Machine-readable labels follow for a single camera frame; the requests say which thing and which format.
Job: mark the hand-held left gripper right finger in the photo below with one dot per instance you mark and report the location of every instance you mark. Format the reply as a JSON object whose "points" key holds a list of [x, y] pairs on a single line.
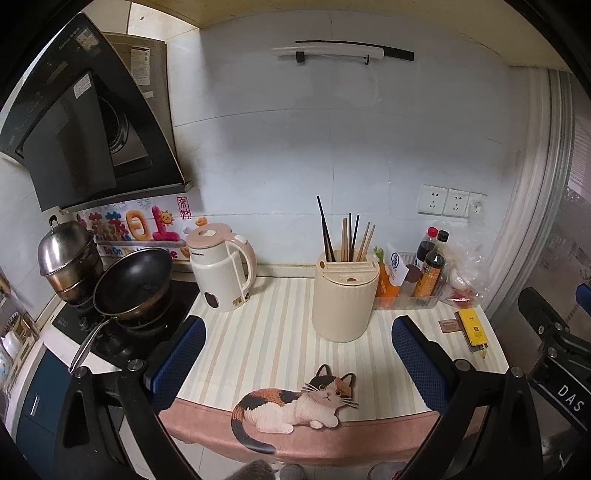
{"points": [[415, 364]]}

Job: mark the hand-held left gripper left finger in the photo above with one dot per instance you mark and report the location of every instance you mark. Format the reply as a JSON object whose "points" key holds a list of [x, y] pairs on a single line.
{"points": [[180, 364]]}

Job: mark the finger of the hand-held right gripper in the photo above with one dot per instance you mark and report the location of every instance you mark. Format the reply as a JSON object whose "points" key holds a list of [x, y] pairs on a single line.
{"points": [[584, 297], [540, 311]]}

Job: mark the beige ribbed chopstick holder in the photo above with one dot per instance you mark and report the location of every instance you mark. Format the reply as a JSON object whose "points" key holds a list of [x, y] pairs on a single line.
{"points": [[344, 309]]}

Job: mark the light wooden chopstick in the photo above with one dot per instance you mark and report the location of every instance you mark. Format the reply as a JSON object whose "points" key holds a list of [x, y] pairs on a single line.
{"points": [[343, 240], [347, 240], [364, 240], [370, 240]]}

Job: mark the dark wooden chopstick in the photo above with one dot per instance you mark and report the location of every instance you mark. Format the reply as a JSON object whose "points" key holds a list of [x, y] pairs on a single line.
{"points": [[324, 228], [328, 240], [356, 235], [350, 235]]}

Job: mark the small brown card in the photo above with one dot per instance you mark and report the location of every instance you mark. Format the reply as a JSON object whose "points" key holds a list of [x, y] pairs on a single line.
{"points": [[448, 325]]}

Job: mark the clear plastic tray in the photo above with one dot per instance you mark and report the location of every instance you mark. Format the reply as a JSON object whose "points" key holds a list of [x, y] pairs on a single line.
{"points": [[415, 302]]}

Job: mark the yellow phone case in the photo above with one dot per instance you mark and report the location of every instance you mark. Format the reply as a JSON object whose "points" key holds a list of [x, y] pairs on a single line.
{"points": [[472, 327]]}

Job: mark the black induction cooktop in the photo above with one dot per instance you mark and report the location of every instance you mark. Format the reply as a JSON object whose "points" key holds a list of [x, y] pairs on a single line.
{"points": [[182, 294]]}

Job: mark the orange packet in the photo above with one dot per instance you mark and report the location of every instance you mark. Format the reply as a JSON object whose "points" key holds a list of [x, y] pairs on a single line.
{"points": [[385, 288]]}

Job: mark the brown-lidded jar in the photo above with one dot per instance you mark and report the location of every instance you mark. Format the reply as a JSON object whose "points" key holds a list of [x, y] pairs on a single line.
{"points": [[411, 279]]}

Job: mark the orange-label soy sauce bottle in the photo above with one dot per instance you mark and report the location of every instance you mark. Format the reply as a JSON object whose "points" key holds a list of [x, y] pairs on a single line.
{"points": [[427, 279]]}

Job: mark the clear plastic bag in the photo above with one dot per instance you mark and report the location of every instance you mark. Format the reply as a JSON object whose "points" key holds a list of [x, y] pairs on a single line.
{"points": [[466, 263]]}

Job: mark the patterned glass door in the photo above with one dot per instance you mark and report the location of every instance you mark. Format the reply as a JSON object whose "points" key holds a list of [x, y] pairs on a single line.
{"points": [[577, 207]]}

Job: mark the black wok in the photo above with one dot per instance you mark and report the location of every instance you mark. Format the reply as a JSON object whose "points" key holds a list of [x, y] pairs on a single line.
{"points": [[134, 281]]}

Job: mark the pink and white electric kettle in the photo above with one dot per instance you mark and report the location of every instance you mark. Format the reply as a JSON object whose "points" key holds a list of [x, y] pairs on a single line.
{"points": [[217, 277]]}

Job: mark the striped cat-print tablecloth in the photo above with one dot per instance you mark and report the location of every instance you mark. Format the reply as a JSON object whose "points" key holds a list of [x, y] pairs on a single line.
{"points": [[277, 332]]}

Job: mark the red-capped dark bottle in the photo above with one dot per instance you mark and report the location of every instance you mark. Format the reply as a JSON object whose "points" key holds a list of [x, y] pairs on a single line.
{"points": [[422, 254]]}

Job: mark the green-topped packet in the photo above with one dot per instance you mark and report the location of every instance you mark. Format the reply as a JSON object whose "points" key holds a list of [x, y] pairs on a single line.
{"points": [[378, 254]]}

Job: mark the grey fuzzy garment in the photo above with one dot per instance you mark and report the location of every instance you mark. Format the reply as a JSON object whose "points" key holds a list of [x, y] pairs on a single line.
{"points": [[251, 470]]}

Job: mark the dark blue cabinet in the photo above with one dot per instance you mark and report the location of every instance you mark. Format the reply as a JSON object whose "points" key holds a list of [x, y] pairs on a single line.
{"points": [[37, 406]]}

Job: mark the person's grey slipper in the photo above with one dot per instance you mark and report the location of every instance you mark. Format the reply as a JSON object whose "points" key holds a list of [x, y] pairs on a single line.
{"points": [[293, 471]]}

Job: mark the stainless steel pot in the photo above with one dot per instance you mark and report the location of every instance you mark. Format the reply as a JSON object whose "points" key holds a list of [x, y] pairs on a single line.
{"points": [[69, 249]]}

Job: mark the wooden side rack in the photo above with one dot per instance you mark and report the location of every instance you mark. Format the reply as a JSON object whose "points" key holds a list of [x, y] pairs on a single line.
{"points": [[21, 325]]}

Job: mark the black range hood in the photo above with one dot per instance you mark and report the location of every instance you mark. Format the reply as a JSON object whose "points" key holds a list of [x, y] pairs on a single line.
{"points": [[69, 138]]}

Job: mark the white door frame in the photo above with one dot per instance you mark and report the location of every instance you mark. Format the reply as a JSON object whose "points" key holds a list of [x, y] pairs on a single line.
{"points": [[526, 207]]}

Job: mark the white wall socket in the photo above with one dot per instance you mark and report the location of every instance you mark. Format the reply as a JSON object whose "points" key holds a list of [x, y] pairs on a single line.
{"points": [[477, 206], [457, 203], [431, 201]]}

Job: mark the colourful wall sticker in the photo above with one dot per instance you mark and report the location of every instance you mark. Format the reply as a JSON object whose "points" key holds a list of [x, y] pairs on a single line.
{"points": [[138, 228]]}

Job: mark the black wall rail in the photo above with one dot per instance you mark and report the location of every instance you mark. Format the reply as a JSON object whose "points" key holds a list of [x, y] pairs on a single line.
{"points": [[397, 53]]}

